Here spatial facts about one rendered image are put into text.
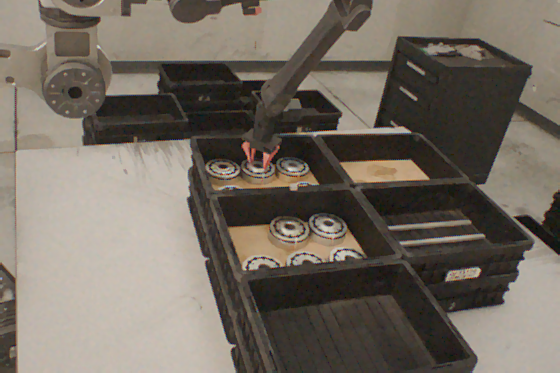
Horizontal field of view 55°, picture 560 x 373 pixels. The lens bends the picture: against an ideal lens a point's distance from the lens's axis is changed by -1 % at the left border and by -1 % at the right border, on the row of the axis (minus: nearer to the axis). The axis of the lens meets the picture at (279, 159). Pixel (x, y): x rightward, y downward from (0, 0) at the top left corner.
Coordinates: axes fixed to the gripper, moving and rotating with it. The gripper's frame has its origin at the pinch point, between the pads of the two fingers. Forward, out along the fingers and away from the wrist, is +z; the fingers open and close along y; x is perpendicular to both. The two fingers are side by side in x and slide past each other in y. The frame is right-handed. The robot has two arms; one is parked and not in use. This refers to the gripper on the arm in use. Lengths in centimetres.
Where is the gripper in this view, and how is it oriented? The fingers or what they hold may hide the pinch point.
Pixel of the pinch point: (258, 163)
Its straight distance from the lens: 163.1
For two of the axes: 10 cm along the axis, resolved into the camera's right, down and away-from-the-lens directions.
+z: -1.5, 8.5, 5.1
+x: -4.5, 4.0, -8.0
